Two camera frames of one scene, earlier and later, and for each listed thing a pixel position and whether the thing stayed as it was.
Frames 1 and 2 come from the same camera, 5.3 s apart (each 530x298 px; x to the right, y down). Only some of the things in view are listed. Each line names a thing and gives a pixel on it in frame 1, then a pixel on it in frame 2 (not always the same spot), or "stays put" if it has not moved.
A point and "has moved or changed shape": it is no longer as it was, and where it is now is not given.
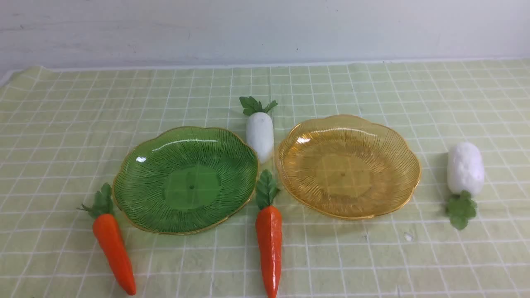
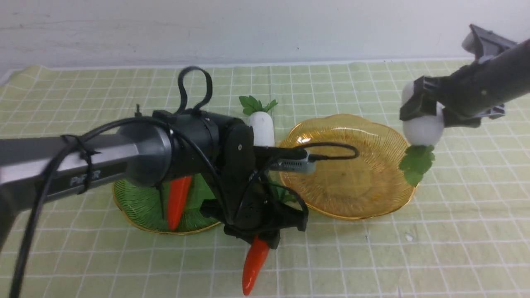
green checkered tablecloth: [63, 129] stays put
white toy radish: [260, 127] stays put
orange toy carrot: [268, 230] has moved or changed shape
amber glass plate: [347, 167] stays put
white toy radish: [466, 176] -> [420, 134]
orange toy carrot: [110, 239] -> [179, 191]
